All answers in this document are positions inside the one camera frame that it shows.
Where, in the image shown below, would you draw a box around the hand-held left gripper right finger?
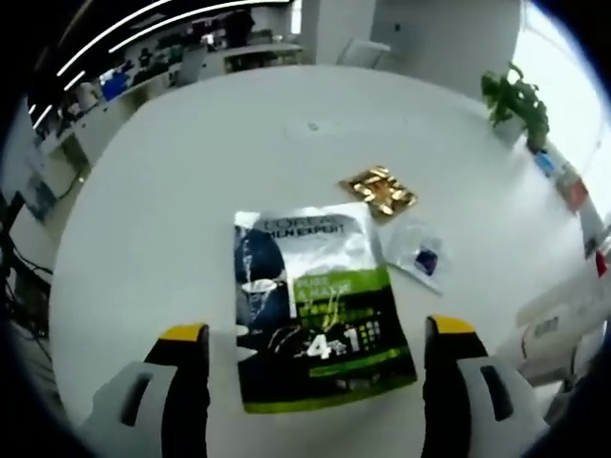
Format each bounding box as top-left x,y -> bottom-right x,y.
421,314 -> 549,458

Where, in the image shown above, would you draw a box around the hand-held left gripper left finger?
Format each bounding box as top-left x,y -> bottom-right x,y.
92,322 -> 212,458

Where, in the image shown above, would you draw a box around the clear skincare sachet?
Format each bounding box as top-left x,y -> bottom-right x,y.
383,216 -> 453,296

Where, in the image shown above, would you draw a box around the green black skincare sachet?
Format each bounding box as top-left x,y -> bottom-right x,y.
232,201 -> 420,415

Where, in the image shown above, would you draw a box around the gold skincare sachet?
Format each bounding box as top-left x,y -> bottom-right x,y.
337,164 -> 420,222

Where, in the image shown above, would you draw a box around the white mesh office chair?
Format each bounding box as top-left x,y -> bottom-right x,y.
495,271 -> 611,393

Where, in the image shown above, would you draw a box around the blue plastic packet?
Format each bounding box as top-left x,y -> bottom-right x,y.
531,146 -> 559,180

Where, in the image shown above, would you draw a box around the green potted plant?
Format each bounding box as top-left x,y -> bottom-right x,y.
478,60 -> 551,150

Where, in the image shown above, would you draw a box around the blue plastic bin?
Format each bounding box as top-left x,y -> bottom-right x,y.
101,74 -> 131,102

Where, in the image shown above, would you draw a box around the black floor cables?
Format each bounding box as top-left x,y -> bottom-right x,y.
0,223 -> 56,344

